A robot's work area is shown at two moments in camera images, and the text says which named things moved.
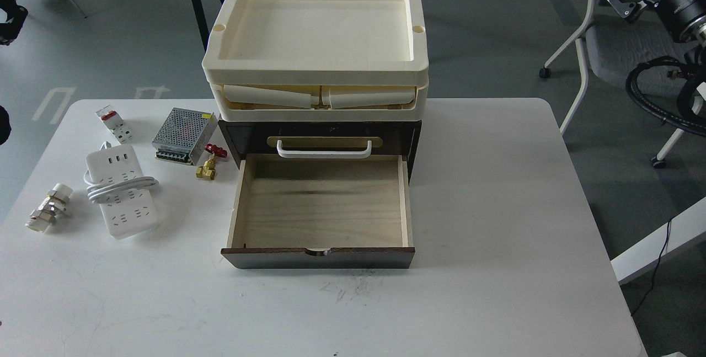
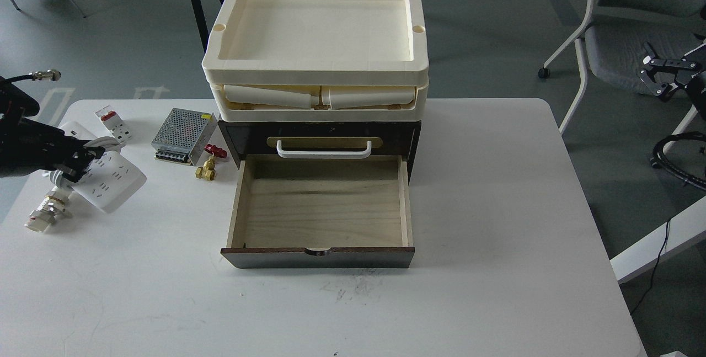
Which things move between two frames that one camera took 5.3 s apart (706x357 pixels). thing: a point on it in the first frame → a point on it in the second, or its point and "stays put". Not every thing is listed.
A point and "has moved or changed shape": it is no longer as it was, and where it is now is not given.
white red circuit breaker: x=114 y=121 stays put
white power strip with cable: x=118 y=183 has moved or changed shape
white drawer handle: x=323 y=154 stays put
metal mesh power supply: x=182 y=134 stays put
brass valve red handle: x=208 y=171 stays put
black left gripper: x=16 y=14 → x=26 y=147
